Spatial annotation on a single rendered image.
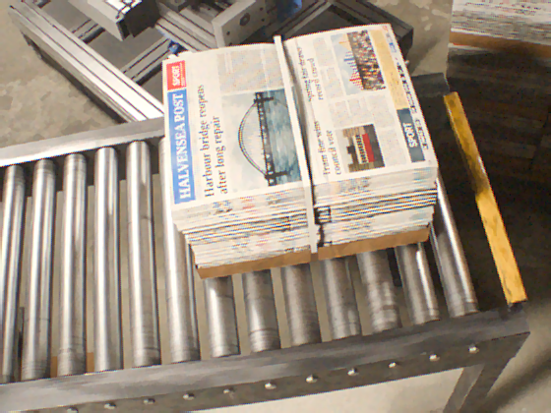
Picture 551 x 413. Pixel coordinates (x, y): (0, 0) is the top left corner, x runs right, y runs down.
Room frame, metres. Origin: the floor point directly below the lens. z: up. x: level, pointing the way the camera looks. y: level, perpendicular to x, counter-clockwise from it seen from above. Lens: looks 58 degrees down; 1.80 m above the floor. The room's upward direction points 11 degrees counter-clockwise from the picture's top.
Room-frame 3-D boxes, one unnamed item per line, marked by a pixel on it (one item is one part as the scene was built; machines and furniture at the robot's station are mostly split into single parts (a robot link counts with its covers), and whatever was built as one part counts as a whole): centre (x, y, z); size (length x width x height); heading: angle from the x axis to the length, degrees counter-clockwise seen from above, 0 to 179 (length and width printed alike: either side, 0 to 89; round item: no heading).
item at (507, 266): (0.57, -0.36, 0.81); 0.43 x 0.03 x 0.02; 178
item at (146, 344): (0.60, 0.24, 0.78); 0.47 x 0.05 x 0.05; 178
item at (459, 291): (0.58, -0.28, 0.78); 0.47 x 0.05 x 0.05; 178
